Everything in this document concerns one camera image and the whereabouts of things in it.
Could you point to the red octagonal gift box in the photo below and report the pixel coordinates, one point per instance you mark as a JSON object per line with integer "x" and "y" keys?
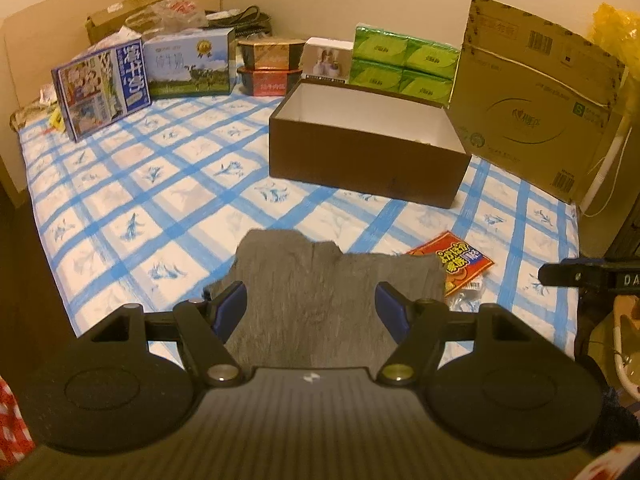
{"x": 267, "y": 82}

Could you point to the wooden headboard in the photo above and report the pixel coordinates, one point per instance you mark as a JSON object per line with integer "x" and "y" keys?
{"x": 45, "y": 25}

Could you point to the cow picture milk carton box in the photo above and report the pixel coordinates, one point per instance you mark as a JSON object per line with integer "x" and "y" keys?
{"x": 187, "y": 67}

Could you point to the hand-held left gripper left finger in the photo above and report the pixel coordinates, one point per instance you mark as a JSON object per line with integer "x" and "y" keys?
{"x": 229, "y": 310}

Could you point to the red checked cloth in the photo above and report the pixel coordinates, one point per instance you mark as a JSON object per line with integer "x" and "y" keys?
{"x": 10, "y": 410}

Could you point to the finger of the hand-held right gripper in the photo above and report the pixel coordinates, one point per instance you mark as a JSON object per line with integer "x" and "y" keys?
{"x": 582, "y": 262}
{"x": 575, "y": 275}

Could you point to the orange snack packet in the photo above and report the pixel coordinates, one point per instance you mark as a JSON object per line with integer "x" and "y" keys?
{"x": 460, "y": 260}

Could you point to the small yellow packet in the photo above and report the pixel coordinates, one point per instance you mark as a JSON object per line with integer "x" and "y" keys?
{"x": 56, "y": 122}

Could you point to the orange octagonal gift box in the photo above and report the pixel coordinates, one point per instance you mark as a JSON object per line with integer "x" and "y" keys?
{"x": 270, "y": 54}

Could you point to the grey cloth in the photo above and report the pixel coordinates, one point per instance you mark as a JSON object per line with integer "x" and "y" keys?
{"x": 320, "y": 300}

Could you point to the small white photo box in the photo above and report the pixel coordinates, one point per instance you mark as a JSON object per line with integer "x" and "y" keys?
{"x": 327, "y": 60}

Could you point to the beige patterned cloth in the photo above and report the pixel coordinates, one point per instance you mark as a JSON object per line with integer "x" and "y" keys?
{"x": 30, "y": 112}

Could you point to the clear plastic wrapper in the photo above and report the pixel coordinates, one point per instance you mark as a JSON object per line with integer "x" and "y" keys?
{"x": 465, "y": 297}

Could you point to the stack of green tissue packs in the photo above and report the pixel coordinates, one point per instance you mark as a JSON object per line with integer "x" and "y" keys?
{"x": 400, "y": 65}

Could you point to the blue cartoon milk carton box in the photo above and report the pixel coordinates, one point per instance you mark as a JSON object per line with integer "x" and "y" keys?
{"x": 97, "y": 92}

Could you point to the yellow plastic bag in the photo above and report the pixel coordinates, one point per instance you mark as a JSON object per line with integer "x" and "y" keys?
{"x": 612, "y": 25}

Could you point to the large printed cardboard box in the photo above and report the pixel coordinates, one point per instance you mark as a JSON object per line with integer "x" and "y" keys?
{"x": 525, "y": 110}

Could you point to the clear plastic bag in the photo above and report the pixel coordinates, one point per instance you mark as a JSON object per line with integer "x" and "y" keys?
{"x": 170, "y": 17}

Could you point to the blue checked bedsheet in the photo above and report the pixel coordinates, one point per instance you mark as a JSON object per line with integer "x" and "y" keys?
{"x": 150, "y": 210}

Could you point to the long brown cardboard box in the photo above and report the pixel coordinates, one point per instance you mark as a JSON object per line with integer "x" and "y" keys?
{"x": 120, "y": 12}

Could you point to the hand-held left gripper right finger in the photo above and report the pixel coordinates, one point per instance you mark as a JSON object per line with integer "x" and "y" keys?
{"x": 392, "y": 312}

